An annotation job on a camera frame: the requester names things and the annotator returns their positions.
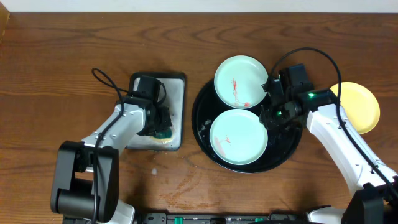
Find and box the green scrubbing sponge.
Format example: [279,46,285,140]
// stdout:
[150,128,173,144]

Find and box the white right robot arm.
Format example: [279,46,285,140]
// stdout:
[259,89,397,224]

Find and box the mint plate with red stain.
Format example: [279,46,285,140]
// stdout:
[213,55,269,109]

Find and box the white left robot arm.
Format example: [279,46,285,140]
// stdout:
[50,97,171,223]

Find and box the black round tray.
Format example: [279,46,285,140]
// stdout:
[192,80,303,174]

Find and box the yellow plate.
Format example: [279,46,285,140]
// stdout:
[340,82,381,134]

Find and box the black rectangular soapy tray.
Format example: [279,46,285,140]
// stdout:
[126,72,185,151]

